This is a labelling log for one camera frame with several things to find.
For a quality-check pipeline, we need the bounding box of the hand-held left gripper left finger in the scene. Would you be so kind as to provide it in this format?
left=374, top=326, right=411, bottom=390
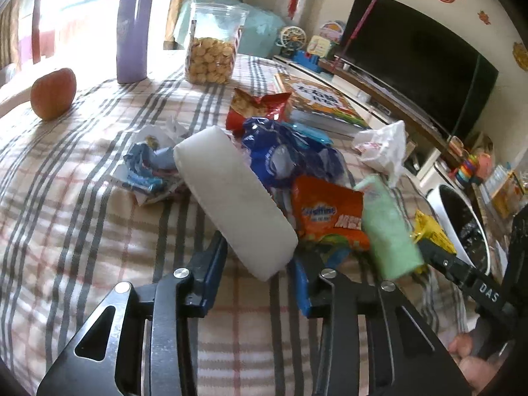
left=36, top=231, right=228, bottom=396

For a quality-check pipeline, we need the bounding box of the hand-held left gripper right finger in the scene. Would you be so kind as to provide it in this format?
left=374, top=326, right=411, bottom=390
left=291, top=251, right=473, bottom=396

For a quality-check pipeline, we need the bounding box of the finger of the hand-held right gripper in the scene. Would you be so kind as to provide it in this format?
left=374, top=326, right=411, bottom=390
left=418, top=238, right=513, bottom=323

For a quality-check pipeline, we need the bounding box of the white trash bin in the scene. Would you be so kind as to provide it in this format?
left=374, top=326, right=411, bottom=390
left=425, top=184, right=491, bottom=277

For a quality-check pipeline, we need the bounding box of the light green pouch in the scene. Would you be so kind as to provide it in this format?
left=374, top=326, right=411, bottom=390
left=354, top=173, right=425, bottom=280

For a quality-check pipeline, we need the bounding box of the white foam block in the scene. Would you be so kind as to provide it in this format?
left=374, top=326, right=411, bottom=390
left=172, top=126, right=299, bottom=282

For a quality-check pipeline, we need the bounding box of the person's right hand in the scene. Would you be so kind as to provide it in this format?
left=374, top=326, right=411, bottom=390
left=449, top=333, right=507, bottom=396

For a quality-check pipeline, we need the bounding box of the yellow wrapper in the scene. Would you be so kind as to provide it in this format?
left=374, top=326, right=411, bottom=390
left=410, top=210, right=458, bottom=275

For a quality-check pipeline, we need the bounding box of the orange snack packet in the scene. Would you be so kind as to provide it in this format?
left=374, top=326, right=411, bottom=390
left=291, top=174, right=371, bottom=252

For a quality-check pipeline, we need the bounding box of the colourful picture box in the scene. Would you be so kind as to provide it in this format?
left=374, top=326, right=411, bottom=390
left=491, top=171, right=527, bottom=219

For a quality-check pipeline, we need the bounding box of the crumpled blue wrapper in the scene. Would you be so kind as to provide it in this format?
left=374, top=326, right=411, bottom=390
left=112, top=140, right=188, bottom=207

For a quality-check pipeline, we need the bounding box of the blue plastic bag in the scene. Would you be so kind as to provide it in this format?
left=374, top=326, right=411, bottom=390
left=241, top=117, right=349, bottom=199

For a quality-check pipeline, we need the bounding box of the plaid blanket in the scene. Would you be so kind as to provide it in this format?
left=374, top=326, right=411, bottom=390
left=0, top=53, right=467, bottom=396

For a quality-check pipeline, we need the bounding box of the white plastic bag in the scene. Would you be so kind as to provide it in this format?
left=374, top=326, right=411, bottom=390
left=351, top=119, right=408, bottom=186

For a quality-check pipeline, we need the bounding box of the teal wrapper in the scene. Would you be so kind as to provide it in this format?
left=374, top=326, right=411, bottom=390
left=289, top=121, right=334, bottom=146

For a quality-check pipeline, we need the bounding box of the red snack bag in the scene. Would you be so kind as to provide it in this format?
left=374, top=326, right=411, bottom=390
left=225, top=87, right=293, bottom=137

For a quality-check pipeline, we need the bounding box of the orange children's book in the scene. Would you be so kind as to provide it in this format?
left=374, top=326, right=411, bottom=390
left=274, top=72, right=372, bottom=137

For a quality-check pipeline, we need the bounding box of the black television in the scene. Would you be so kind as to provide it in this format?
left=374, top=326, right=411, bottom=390
left=332, top=0, right=500, bottom=141

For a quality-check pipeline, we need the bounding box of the clear plastic cookie jar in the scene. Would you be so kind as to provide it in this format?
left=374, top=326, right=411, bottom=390
left=183, top=2, right=248, bottom=86

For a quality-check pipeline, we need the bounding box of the blue toy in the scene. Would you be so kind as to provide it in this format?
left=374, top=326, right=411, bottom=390
left=291, top=49, right=322, bottom=73

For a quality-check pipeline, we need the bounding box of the red apple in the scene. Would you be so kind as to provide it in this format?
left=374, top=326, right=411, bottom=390
left=31, top=68, right=78, bottom=121

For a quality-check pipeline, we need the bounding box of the green yellow toy phone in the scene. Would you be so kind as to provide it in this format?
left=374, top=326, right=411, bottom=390
left=307, top=35, right=331, bottom=56

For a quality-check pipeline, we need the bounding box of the small white fan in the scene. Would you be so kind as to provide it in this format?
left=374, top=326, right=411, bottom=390
left=276, top=26, right=308, bottom=56

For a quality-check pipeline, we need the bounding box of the purple thermos bottle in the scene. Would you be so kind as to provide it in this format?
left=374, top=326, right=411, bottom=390
left=116, top=0, right=155, bottom=84

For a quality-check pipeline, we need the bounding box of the teal furniture cover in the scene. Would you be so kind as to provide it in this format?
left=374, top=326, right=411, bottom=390
left=173, top=0, right=289, bottom=56

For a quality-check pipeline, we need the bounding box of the pink stick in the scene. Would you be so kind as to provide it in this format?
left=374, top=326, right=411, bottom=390
left=332, top=0, right=379, bottom=71

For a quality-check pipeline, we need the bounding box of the arched colourful toy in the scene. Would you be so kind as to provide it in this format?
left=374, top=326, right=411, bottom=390
left=319, top=20, right=347, bottom=44

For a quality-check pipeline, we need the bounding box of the stacking ring toy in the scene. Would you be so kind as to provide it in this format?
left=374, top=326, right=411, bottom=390
left=454, top=154, right=479, bottom=186

